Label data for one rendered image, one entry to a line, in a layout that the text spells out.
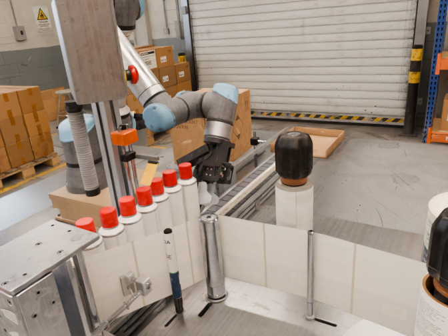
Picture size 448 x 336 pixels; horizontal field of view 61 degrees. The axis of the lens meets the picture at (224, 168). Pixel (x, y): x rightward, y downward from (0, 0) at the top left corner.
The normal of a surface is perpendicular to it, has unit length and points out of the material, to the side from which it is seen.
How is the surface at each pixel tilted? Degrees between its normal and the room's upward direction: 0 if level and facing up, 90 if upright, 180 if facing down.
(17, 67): 90
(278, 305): 0
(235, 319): 0
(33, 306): 90
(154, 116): 90
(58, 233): 0
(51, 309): 90
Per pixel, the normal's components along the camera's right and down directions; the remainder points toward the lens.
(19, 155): 0.88, 0.11
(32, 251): -0.07, -0.93
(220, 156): -0.47, -0.16
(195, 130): -0.45, 0.36
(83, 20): 0.41, 0.30
